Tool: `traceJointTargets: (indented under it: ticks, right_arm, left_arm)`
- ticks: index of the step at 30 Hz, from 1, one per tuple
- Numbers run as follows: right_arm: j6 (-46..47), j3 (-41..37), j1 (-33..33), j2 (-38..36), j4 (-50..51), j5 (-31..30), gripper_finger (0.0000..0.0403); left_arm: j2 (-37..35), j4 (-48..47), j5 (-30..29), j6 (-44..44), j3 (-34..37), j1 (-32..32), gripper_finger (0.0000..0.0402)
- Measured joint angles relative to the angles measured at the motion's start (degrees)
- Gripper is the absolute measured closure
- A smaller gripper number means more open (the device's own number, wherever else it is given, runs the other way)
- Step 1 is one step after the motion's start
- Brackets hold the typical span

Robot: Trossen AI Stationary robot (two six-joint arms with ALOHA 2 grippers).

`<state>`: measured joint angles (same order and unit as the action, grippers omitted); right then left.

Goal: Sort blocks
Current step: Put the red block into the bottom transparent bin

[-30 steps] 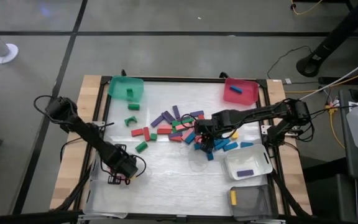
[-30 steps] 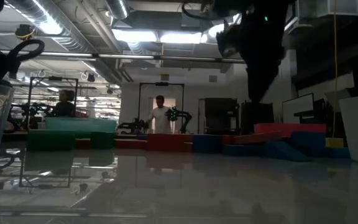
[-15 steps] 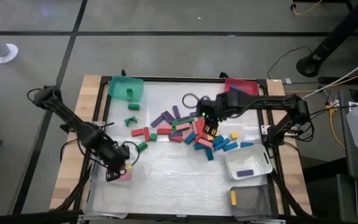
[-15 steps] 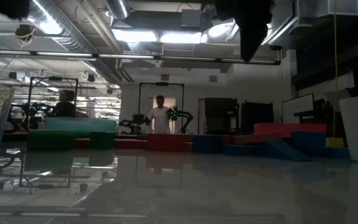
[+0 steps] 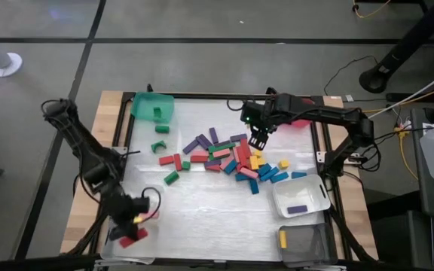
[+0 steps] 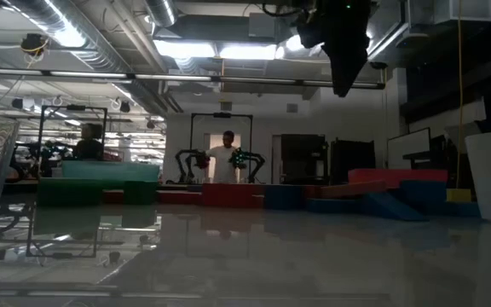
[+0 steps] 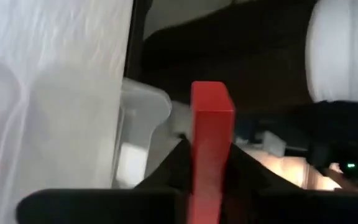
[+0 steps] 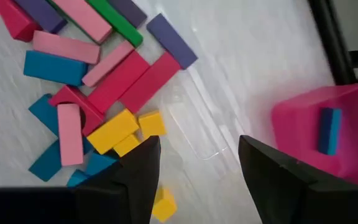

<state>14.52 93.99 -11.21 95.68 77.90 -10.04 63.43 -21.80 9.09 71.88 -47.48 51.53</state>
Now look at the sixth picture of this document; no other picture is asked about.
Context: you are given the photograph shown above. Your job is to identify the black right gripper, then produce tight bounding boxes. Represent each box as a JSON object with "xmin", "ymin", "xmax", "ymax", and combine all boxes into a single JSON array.
[{"xmin": 326, "ymin": 19, "xmax": 373, "ymax": 98}]

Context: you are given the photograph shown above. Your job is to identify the pink wooden block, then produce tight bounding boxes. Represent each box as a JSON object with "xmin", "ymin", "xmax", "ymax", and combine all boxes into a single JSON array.
[{"xmin": 321, "ymin": 178, "xmax": 387, "ymax": 200}]

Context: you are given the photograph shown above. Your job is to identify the blue wooden block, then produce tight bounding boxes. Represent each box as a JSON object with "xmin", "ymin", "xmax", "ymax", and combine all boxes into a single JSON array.
[
  {"xmin": 398, "ymin": 180, "xmax": 448, "ymax": 214},
  {"xmin": 439, "ymin": 201, "xmax": 482, "ymax": 219},
  {"xmin": 264, "ymin": 184, "xmax": 305, "ymax": 211},
  {"xmin": 362, "ymin": 192, "xmax": 429, "ymax": 223},
  {"xmin": 305, "ymin": 198, "xmax": 364, "ymax": 214}
]

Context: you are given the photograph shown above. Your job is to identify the small yellow wooden block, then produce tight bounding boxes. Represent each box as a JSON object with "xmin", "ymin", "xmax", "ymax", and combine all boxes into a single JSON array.
[{"xmin": 446, "ymin": 188, "xmax": 472, "ymax": 203}]

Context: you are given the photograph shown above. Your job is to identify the red wooden block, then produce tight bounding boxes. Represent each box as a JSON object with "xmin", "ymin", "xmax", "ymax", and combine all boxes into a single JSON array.
[
  {"xmin": 156, "ymin": 190, "xmax": 204, "ymax": 206},
  {"xmin": 102, "ymin": 190, "xmax": 126, "ymax": 206},
  {"xmin": 201, "ymin": 182, "xmax": 266, "ymax": 210},
  {"xmin": 303, "ymin": 185, "xmax": 326, "ymax": 200}
]

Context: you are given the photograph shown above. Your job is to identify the small green wooden block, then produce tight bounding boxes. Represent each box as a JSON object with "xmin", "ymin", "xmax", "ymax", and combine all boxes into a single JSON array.
[{"xmin": 124, "ymin": 181, "xmax": 159, "ymax": 206}]

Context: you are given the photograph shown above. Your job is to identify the ceiling light panel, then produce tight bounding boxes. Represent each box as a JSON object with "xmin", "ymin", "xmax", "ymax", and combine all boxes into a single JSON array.
[
  {"xmin": 285, "ymin": 32, "xmax": 320, "ymax": 53},
  {"xmin": 218, "ymin": 43, "xmax": 278, "ymax": 61},
  {"xmin": 153, "ymin": 39, "xmax": 217, "ymax": 59}
]

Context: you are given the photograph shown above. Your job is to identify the black cabinet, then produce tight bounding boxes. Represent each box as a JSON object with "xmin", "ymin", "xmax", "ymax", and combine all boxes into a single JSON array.
[
  {"xmin": 329, "ymin": 138, "xmax": 377, "ymax": 186},
  {"xmin": 280, "ymin": 134, "xmax": 328, "ymax": 186}
]

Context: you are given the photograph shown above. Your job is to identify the whiteboard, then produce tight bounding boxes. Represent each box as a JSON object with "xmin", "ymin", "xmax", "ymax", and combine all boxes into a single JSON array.
[{"xmin": 386, "ymin": 127, "xmax": 432, "ymax": 171}]

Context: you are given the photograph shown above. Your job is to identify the grey ceiling box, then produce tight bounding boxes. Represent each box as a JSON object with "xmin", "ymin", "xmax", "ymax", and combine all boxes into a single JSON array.
[{"xmin": 247, "ymin": 12, "xmax": 277, "ymax": 39}]

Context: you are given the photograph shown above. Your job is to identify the red plastic tray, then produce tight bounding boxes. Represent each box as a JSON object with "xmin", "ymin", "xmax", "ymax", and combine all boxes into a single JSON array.
[{"xmin": 347, "ymin": 168, "xmax": 449, "ymax": 190}]

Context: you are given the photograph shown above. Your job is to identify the standing person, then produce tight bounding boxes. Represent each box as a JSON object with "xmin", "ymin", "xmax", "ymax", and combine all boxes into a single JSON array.
[{"xmin": 205, "ymin": 130, "xmax": 240, "ymax": 184}]

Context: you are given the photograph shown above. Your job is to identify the green plastic tray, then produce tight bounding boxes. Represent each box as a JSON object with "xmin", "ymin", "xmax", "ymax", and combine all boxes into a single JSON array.
[{"xmin": 61, "ymin": 159, "xmax": 161, "ymax": 182}]

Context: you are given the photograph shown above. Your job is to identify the seated person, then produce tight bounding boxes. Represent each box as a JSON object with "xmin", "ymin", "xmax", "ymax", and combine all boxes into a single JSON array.
[{"xmin": 72, "ymin": 122, "xmax": 106, "ymax": 162}]

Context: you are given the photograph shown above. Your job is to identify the black gantry frame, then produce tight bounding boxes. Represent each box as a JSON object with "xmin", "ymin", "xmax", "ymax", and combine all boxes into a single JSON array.
[
  {"xmin": 37, "ymin": 104, "xmax": 109, "ymax": 180},
  {"xmin": 188, "ymin": 112, "xmax": 254, "ymax": 184}
]

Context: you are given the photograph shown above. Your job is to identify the long ceiling pipe rail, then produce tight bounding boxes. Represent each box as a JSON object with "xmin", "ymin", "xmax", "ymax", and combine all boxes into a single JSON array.
[{"xmin": 0, "ymin": 66, "xmax": 386, "ymax": 90}]

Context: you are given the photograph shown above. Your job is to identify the small silver air duct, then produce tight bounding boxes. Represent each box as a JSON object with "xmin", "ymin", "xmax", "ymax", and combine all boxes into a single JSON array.
[{"xmin": 144, "ymin": 0, "xmax": 179, "ymax": 28}]

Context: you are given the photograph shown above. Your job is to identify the large silver air duct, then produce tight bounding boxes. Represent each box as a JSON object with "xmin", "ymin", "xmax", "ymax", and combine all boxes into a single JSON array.
[{"xmin": 9, "ymin": 0, "xmax": 134, "ymax": 74}]

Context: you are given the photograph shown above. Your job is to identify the yellow cord reel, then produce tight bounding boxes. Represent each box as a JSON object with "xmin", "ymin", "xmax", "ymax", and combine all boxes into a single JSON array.
[{"xmin": 20, "ymin": 32, "xmax": 50, "ymax": 57}]

